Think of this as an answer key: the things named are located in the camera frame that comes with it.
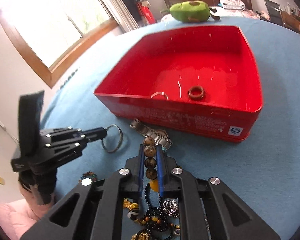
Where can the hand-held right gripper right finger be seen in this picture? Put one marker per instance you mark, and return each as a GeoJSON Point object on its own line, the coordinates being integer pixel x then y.
{"type": "Point", "coordinates": [160, 171]}

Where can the gold pendant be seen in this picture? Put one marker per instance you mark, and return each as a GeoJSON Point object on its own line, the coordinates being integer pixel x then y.
{"type": "Point", "coordinates": [141, 237]}

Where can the silver bangle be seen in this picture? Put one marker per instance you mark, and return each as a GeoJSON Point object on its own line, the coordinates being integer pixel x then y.
{"type": "Point", "coordinates": [120, 140]}

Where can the wooden frame window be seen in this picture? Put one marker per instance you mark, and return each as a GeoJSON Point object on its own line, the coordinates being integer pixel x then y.
{"type": "Point", "coordinates": [52, 25]}

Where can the blue blanket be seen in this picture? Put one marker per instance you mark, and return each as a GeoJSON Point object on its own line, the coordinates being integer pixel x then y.
{"type": "Point", "coordinates": [240, 160]}

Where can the wooden desk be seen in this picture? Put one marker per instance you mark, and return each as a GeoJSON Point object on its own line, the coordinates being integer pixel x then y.
{"type": "Point", "coordinates": [296, 22]}

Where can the black hanging coat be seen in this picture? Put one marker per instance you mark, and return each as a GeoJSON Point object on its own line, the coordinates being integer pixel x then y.
{"type": "Point", "coordinates": [130, 2]}

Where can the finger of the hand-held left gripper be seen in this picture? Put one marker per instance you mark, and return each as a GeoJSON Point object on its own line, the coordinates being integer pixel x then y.
{"type": "Point", "coordinates": [92, 133]}
{"type": "Point", "coordinates": [65, 150]}

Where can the red hanging cloth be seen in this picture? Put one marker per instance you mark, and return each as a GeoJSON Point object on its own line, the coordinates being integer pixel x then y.
{"type": "Point", "coordinates": [146, 13]}

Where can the white curtain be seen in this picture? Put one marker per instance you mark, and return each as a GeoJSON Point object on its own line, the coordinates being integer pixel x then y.
{"type": "Point", "coordinates": [125, 7]}

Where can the green avocado plush toy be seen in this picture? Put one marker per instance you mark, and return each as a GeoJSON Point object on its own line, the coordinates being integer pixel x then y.
{"type": "Point", "coordinates": [190, 11]}

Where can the red box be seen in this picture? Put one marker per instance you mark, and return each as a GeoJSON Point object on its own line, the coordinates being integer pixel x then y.
{"type": "Point", "coordinates": [190, 62]}

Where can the person's pink clothing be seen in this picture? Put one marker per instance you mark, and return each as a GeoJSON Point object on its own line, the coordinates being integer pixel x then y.
{"type": "Point", "coordinates": [12, 212]}

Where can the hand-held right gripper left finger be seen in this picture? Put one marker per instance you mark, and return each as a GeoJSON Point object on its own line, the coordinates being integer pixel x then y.
{"type": "Point", "coordinates": [140, 166]}

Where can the wall socket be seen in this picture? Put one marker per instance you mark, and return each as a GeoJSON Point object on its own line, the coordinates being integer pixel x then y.
{"type": "Point", "coordinates": [0, 180]}

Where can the folded white towels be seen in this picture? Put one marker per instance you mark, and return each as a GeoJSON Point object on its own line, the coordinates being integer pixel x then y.
{"type": "Point", "coordinates": [231, 4]}

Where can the black office chair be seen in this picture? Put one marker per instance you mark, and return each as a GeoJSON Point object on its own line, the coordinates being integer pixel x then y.
{"type": "Point", "coordinates": [273, 11]}

